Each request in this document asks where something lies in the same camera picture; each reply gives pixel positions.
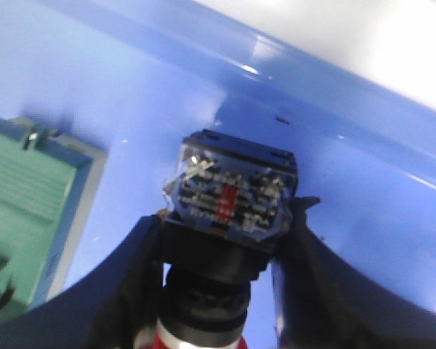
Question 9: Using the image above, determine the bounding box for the red emergency stop button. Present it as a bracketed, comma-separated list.
[153, 129, 298, 348]

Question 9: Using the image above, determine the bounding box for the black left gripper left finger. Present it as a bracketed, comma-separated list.
[0, 214, 163, 348]

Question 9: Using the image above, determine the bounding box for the green terminal block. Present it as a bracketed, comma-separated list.
[0, 117, 107, 324]

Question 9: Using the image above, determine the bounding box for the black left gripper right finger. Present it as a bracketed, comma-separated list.
[272, 196, 436, 348]

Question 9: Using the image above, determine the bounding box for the blue plastic tray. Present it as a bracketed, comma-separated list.
[0, 0, 436, 317]

